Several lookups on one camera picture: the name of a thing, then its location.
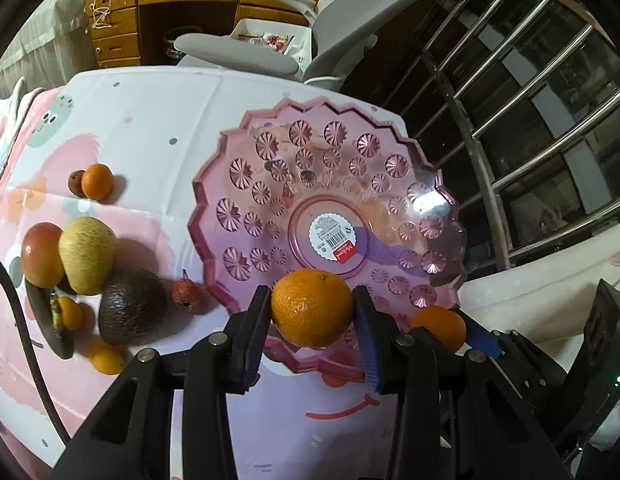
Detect orange tangerine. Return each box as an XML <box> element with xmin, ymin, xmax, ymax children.
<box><xmin>81</xmin><ymin>164</ymin><xmax>114</xmax><ymax>200</ymax></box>
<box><xmin>410</xmin><ymin>306</ymin><xmax>466</xmax><ymax>352</ymax></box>
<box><xmin>271</xmin><ymin>269</ymin><xmax>354</xmax><ymax>349</ymax></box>

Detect dark avocado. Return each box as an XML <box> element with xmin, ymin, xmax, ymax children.
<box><xmin>97</xmin><ymin>269</ymin><xmax>168</xmax><ymax>346</ymax></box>

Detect small orange tangerine low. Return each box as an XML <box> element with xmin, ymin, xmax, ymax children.
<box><xmin>88</xmin><ymin>341</ymin><xmax>127</xmax><ymax>375</ymax></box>

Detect small orange kumquat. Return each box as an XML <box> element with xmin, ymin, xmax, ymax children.
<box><xmin>58</xmin><ymin>296</ymin><xmax>83</xmax><ymax>332</ymax></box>

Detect yellow pear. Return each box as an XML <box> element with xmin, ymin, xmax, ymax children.
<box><xmin>58</xmin><ymin>217</ymin><xmax>118</xmax><ymax>296</ymax></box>

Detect red apple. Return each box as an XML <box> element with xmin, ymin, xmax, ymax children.
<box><xmin>20</xmin><ymin>222</ymin><xmax>65</xmax><ymax>288</ymax></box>

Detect white curtain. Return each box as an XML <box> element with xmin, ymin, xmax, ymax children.
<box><xmin>456</xmin><ymin>231</ymin><xmax>620</xmax><ymax>456</ymax></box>

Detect small red lychee near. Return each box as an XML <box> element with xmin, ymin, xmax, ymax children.
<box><xmin>170</xmin><ymin>270</ymin><xmax>207</xmax><ymax>314</ymax></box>

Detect small red lychee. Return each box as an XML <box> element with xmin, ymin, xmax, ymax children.
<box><xmin>67</xmin><ymin>169</ymin><xmax>86</xmax><ymax>198</ymax></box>
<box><xmin>170</xmin><ymin>270</ymin><xmax>207</xmax><ymax>314</ymax></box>

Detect pink plastic fruit plate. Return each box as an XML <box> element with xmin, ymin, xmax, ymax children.
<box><xmin>187</xmin><ymin>96</ymin><xmax>468</xmax><ymax>376</ymax></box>

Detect small red lychee far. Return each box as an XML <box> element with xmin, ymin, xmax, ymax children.
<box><xmin>67</xmin><ymin>169</ymin><xmax>86</xmax><ymax>198</ymax></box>

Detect metal window bars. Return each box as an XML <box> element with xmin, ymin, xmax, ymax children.
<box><xmin>375</xmin><ymin>0</ymin><xmax>620</xmax><ymax>278</ymax></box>

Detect white storage box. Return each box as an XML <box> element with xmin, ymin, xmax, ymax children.
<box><xmin>230</xmin><ymin>18</ymin><xmax>312</xmax><ymax>72</ymax></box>

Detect dark pot under desk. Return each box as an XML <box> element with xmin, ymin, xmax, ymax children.
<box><xmin>162</xmin><ymin>26</ymin><xmax>204</xmax><ymax>60</ymax></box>

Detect grey office chair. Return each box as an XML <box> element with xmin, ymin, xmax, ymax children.
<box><xmin>173</xmin><ymin>0</ymin><xmax>420</xmax><ymax>91</ymax></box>

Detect wooden desk with drawers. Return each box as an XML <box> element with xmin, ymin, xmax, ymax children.
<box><xmin>84</xmin><ymin>0</ymin><xmax>304</xmax><ymax>68</ymax></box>

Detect white lace cloth cover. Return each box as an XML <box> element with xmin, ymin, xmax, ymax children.
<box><xmin>0</xmin><ymin>0</ymin><xmax>97</xmax><ymax>98</ymax></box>

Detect black cable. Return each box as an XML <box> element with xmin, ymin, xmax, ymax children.
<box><xmin>0</xmin><ymin>249</ymin><xmax>72</xmax><ymax>449</ymax></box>

